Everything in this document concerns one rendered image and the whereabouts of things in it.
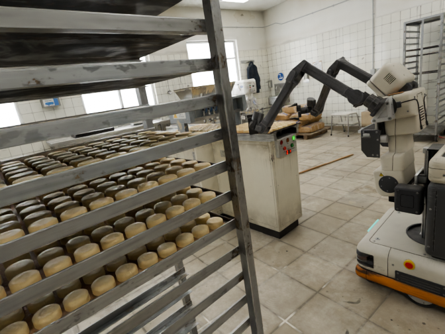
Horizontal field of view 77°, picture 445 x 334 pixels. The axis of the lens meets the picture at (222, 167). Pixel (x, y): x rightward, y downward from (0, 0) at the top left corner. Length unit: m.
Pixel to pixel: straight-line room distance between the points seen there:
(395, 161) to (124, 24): 1.53
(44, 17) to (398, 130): 1.63
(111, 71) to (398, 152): 1.57
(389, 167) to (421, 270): 0.54
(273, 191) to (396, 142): 0.91
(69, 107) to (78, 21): 4.86
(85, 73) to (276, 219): 1.95
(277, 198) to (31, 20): 1.95
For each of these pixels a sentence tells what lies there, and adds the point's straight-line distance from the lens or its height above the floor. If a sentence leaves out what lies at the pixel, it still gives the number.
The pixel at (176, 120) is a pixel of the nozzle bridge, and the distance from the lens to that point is 2.61.
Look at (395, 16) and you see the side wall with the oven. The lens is 6.28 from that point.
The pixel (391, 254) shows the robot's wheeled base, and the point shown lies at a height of 0.26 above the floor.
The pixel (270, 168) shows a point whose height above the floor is 0.63.
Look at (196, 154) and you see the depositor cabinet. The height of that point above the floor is 0.75.
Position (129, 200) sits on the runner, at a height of 1.06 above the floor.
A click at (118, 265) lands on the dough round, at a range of 0.78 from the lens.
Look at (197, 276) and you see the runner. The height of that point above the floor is 0.79.
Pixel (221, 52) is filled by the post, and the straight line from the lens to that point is 0.74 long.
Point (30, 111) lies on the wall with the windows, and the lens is 5.39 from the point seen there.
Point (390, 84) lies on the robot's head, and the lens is 1.75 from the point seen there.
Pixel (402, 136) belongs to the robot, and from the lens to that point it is 1.81.
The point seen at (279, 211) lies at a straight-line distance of 2.29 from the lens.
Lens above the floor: 1.25
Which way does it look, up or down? 15 degrees down
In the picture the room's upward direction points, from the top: 9 degrees counter-clockwise
